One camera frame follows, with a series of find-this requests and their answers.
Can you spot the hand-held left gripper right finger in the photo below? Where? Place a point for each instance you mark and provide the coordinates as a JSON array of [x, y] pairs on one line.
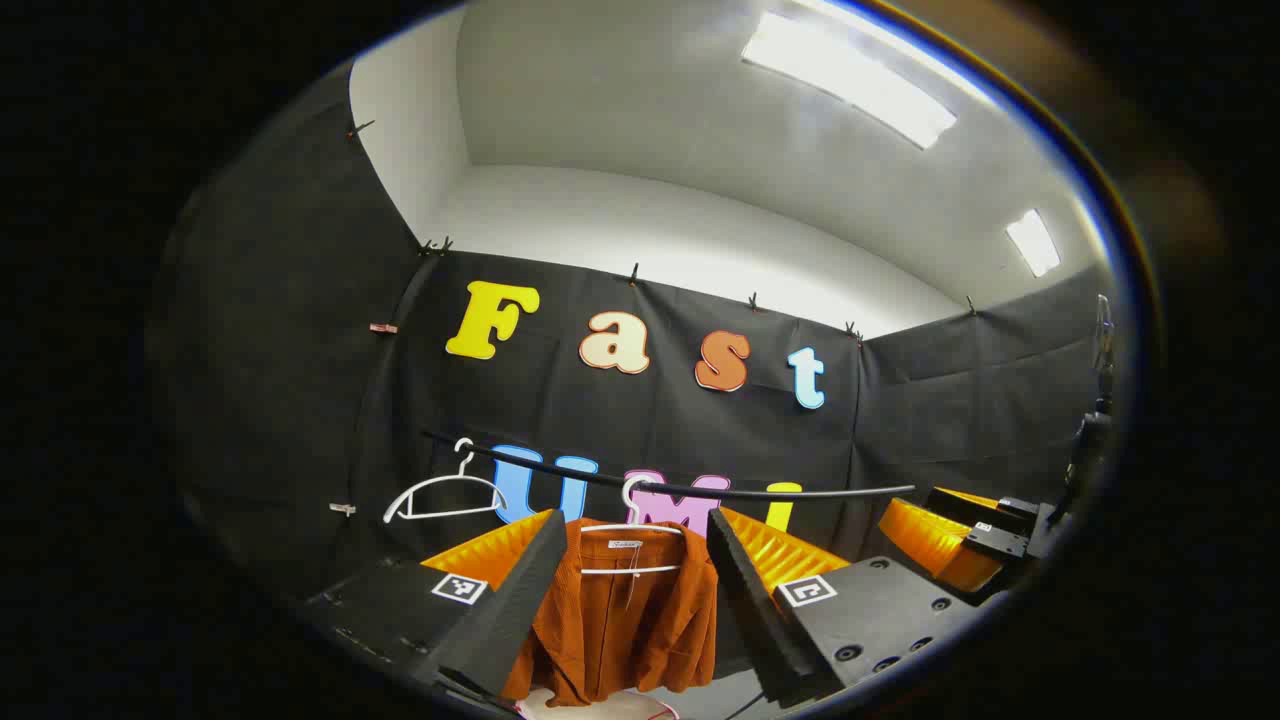
[[755, 610]]

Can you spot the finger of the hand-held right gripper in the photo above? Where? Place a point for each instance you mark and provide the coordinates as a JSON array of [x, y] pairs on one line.
[[985, 508], [940, 540]]

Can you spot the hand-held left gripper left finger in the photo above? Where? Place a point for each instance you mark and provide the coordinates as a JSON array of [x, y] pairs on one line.
[[520, 600]]

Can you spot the orange ribbed knit garment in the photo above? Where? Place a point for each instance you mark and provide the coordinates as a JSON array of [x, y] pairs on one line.
[[620, 630]]

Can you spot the white laundry hamper pink rim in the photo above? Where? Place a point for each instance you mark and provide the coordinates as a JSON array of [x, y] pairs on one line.
[[600, 708]]

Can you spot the white clothes hanger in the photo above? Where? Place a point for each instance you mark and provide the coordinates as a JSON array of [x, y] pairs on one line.
[[450, 514], [629, 505]]

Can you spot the black clothes rack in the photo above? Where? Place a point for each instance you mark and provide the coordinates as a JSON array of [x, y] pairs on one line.
[[820, 493]]

